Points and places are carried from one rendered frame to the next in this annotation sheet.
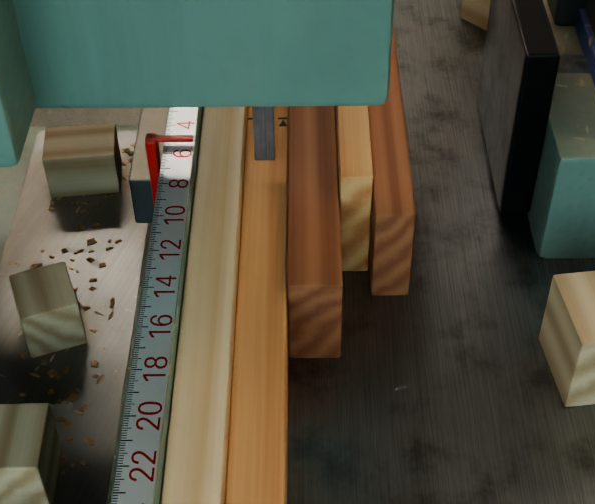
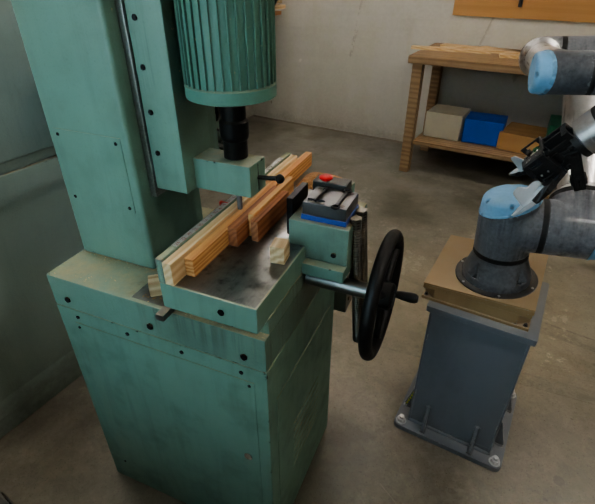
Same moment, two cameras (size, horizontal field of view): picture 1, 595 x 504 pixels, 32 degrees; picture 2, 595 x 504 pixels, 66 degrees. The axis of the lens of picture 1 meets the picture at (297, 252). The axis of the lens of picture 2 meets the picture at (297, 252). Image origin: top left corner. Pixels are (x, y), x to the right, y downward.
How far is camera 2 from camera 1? 0.66 m
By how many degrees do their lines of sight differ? 21
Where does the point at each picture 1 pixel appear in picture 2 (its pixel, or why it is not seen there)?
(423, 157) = (283, 223)
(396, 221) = (254, 223)
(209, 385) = (202, 234)
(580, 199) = (293, 229)
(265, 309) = (222, 230)
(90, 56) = (204, 179)
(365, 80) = (247, 192)
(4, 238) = not seen: hidden behind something
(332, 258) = (238, 225)
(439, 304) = (262, 244)
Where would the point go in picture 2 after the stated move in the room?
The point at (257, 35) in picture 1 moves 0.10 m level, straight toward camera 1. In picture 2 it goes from (229, 180) to (205, 200)
